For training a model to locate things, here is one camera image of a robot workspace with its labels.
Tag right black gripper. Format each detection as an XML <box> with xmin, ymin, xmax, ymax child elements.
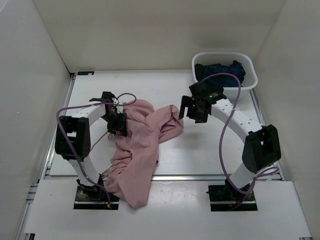
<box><xmin>178</xmin><ymin>95</ymin><xmax>208</xmax><ymax>124</ymax></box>

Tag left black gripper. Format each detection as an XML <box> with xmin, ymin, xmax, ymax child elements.
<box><xmin>100</xmin><ymin>111</ymin><xmax>127</xmax><ymax>136</ymax></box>

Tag pink trousers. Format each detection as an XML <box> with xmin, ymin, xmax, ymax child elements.
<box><xmin>101</xmin><ymin>99</ymin><xmax>184</xmax><ymax>209</ymax></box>

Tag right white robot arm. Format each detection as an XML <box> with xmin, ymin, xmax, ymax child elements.
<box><xmin>179</xmin><ymin>81</ymin><xmax>282</xmax><ymax>200</ymax></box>

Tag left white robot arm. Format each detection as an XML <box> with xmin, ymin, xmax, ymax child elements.
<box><xmin>54</xmin><ymin>91</ymin><xmax>128</xmax><ymax>200</ymax></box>

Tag black trousers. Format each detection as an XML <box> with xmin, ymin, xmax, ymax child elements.
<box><xmin>194</xmin><ymin>63</ymin><xmax>206</xmax><ymax>82</ymax></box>

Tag blue trousers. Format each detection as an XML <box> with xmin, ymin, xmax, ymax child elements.
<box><xmin>204</xmin><ymin>60</ymin><xmax>246</xmax><ymax>88</ymax></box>

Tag white plastic basket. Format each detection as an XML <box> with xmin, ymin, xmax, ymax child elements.
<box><xmin>191</xmin><ymin>51</ymin><xmax>258</xmax><ymax>101</ymax></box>

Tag blue corner label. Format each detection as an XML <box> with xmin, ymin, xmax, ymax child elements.
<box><xmin>77</xmin><ymin>71</ymin><xmax>95</xmax><ymax>76</ymax></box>

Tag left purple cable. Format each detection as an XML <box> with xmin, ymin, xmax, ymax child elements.
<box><xmin>56</xmin><ymin>92</ymin><xmax>138</xmax><ymax>208</ymax></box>

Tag purple cable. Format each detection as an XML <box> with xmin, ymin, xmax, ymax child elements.
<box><xmin>56</xmin><ymin>92</ymin><xmax>138</xmax><ymax>208</ymax></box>
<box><xmin>199</xmin><ymin>73</ymin><xmax>280</xmax><ymax>195</ymax></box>

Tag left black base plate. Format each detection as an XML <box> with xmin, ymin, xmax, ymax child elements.
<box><xmin>73</xmin><ymin>185</ymin><xmax>120</xmax><ymax>211</ymax></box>

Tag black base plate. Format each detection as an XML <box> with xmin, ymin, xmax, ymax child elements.
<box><xmin>206</xmin><ymin>184</ymin><xmax>258</xmax><ymax>212</ymax></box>
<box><xmin>73</xmin><ymin>185</ymin><xmax>120</xmax><ymax>211</ymax></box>

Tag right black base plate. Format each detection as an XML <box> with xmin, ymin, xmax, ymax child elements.
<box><xmin>206</xmin><ymin>184</ymin><xmax>258</xmax><ymax>212</ymax></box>

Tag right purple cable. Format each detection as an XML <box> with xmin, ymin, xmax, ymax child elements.
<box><xmin>199</xmin><ymin>73</ymin><xmax>280</xmax><ymax>195</ymax></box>

